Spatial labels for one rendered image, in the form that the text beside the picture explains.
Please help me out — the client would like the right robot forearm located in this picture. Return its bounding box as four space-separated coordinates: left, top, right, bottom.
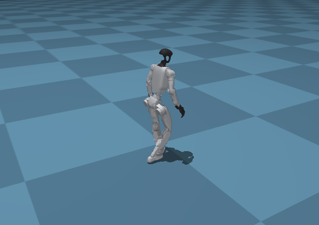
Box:
171 88 180 107

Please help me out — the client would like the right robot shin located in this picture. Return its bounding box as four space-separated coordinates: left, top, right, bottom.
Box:
151 131 171 158

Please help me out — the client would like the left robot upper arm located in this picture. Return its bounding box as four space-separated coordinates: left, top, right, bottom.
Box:
146 64 155 85

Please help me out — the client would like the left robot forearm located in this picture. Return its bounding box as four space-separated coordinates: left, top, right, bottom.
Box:
146 83 153 96

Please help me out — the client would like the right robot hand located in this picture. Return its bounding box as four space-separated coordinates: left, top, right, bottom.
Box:
175 105 185 118

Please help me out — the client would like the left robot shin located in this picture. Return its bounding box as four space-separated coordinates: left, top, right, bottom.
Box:
152 123 161 152

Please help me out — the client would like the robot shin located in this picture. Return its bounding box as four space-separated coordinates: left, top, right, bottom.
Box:
152 123 161 152
151 131 171 158

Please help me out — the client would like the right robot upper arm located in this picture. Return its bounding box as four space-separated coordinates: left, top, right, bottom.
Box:
166 69 175 94

